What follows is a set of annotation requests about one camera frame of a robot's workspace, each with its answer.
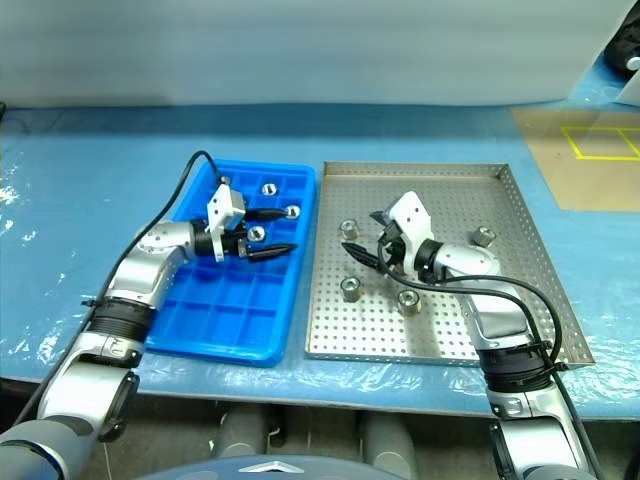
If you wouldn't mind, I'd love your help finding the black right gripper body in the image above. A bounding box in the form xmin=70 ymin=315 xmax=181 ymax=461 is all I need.
xmin=374 ymin=224 xmax=410 ymax=275

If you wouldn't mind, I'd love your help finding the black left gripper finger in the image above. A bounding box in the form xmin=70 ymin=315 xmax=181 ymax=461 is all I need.
xmin=243 ymin=207 xmax=291 ymax=223
xmin=247 ymin=243 xmax=300 ymax=263

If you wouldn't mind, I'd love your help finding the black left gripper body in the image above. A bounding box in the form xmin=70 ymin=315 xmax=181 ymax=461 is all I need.
xmin=223 ymin=222 xmax=252 ymax=261

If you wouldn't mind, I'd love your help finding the blue plastic compartment tray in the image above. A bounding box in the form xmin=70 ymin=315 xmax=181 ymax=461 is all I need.
xmin=143 ymin=158 xmax=319 ymax=369

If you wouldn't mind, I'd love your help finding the perforated metal tray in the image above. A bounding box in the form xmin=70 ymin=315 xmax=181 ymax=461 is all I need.
xmin=303 ymin=160 xmax=596 ymax=369

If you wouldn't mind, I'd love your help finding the blue plastic table cover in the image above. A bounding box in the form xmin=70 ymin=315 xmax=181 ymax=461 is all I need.
xmin=0 ymin=64 xmax=640 ymax=419

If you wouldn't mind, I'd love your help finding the white backdrop panel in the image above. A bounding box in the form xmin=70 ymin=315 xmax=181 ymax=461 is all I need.
xmin=0 ymin=0 xmax=632 ymax=109

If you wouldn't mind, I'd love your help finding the brown cardboard mat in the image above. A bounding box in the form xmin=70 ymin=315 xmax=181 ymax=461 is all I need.
xmin=510 ymin=107 xmax=640 ymax=212

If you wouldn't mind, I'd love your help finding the dark grey robot torso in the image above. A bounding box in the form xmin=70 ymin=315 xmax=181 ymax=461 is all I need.
xmin=142 ymin=452 xmax=386 ymax=480

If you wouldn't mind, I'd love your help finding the white foam board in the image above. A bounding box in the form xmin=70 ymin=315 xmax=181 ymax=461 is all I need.
xmin=615 ymin=67 xmax=640 ymax=106

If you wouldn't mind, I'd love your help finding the black bag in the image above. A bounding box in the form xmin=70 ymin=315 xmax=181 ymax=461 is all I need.
xmin=602 ymin=8 xmax=640 ymax=79

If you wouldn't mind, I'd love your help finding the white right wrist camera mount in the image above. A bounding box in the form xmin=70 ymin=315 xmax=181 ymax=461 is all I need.
xmin=384 ymin=191 xmax=435 ymax=275

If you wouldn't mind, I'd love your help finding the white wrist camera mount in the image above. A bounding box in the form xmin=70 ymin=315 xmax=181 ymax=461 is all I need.
xmin=384 ymin=191 xmax=435 ymax=275
xmin=206 ymin=183 xmax=248 ymax=263

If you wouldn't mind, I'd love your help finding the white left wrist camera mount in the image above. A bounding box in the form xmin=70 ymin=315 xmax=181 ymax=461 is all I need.
xmin=206 ymin=183 xmax=248 ymax=263

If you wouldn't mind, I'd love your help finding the grey cylindrical post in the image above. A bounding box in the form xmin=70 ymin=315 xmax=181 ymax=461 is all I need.
xmin=217 ymin=407 xmax=271 ymax=459
xmin=358 ymin=414 xmax=420 ymax=474

